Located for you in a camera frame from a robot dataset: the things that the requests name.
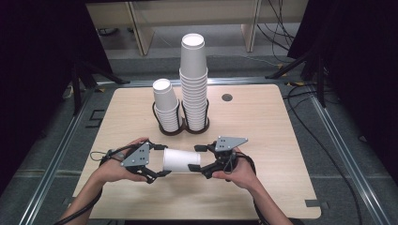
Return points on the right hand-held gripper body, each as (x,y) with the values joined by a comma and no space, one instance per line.
(226,153)

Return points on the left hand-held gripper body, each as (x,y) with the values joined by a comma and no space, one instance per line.
(136,154)

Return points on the single white paper cup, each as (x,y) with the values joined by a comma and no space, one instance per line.
(180,160)

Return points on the black double cup holder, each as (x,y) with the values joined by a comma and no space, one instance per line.
(184,129)

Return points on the tall stack of white cups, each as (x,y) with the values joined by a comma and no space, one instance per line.
(193,93)

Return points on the person's left hand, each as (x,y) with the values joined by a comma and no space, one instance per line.
(115,170)

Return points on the person's right hand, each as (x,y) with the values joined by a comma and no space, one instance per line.
(241,175)

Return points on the short stack of white cups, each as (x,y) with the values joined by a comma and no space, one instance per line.
(167,109)

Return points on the dark round table grommet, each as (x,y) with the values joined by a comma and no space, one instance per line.
(227,97)

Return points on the black tripod stand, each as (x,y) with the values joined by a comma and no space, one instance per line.
(313,62)
(82,78)

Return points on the black curtain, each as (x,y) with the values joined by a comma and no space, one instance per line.
(359,78)
(37,78)

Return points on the beige wooden desk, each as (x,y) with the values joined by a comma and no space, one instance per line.
(200,12)

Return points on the metal floor rail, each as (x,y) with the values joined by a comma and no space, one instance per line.
(347,156)
(237,81)
(53,162)

